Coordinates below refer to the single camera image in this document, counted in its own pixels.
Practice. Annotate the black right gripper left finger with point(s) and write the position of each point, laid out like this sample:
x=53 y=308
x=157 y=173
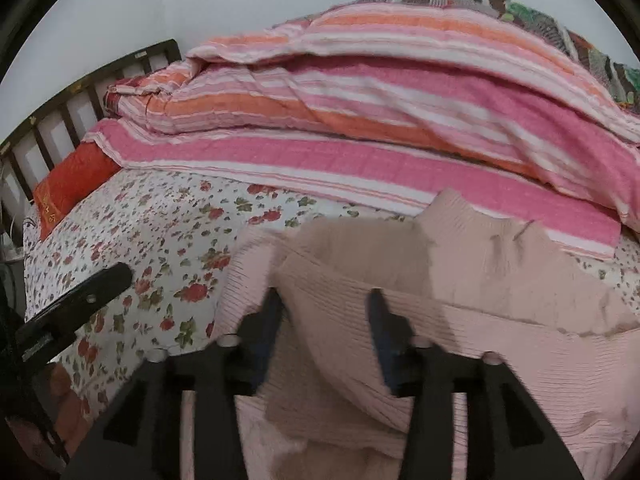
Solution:
x=176 y=417

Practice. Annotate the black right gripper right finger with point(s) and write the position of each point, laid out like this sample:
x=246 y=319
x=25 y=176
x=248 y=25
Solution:
x=508 y=436

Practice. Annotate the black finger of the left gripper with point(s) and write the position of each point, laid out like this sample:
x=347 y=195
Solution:
x=54 y=328

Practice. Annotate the person's left hand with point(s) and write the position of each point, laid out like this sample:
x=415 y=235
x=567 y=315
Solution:
x=53 y=389

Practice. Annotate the floral bed sheet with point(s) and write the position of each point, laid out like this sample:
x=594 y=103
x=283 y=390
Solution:
x=176 y=232

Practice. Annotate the red pillow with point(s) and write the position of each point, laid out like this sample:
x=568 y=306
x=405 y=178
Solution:
x=67 y=184

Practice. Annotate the pink striped quilt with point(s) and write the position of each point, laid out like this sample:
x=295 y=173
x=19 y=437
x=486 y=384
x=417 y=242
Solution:
x=385 y=102

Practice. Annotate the dark patterned blanket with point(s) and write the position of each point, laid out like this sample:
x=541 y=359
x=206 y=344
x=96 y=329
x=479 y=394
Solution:
x=540 y=25

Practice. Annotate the dark wooden bed frame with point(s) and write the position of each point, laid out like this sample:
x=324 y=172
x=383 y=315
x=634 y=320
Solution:
x=55 y=129

